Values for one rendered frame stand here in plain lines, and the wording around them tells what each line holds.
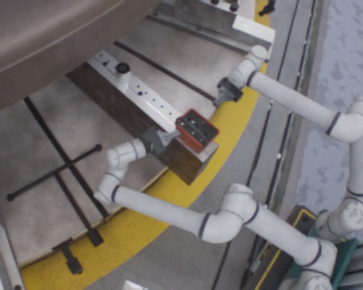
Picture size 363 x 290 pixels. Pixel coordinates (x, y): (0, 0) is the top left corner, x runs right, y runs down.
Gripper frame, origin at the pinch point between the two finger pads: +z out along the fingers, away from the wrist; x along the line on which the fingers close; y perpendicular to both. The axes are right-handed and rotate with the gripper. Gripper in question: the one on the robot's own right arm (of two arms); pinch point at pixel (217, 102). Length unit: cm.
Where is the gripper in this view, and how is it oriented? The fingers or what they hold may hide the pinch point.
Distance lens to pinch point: 174.8
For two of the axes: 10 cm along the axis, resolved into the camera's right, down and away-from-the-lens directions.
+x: 7.4, 6.5, -1.8
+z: -6.5, 6.3, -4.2
